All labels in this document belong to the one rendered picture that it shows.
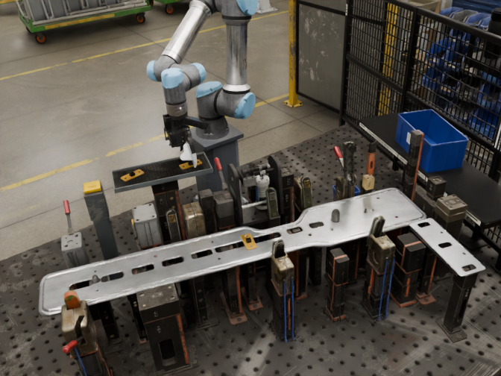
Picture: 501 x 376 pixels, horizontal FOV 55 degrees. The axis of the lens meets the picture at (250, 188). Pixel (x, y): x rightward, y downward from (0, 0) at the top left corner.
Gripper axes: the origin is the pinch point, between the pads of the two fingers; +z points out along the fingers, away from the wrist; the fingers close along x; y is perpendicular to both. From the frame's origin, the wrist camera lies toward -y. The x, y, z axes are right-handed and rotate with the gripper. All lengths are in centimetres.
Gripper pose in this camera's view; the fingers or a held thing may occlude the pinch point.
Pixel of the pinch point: (189, 159)
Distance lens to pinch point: 185.7
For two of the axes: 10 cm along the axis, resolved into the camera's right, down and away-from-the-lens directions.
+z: 0.5, 8.3, 5.6
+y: -8.8, 3.0, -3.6
